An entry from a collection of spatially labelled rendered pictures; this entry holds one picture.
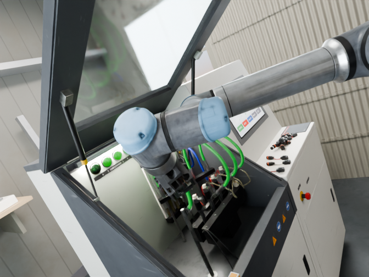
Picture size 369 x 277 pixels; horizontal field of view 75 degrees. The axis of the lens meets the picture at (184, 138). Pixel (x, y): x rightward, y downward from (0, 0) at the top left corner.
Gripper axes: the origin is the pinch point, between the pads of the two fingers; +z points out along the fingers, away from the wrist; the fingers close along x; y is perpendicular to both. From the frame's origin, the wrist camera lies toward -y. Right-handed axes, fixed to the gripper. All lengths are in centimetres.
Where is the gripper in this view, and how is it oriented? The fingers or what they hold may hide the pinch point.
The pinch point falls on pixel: (179, 182)
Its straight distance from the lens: 71.4
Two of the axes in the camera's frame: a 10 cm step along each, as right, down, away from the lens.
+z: 2.4, 4.8, 8.5
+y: 5.8, 6.3, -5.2
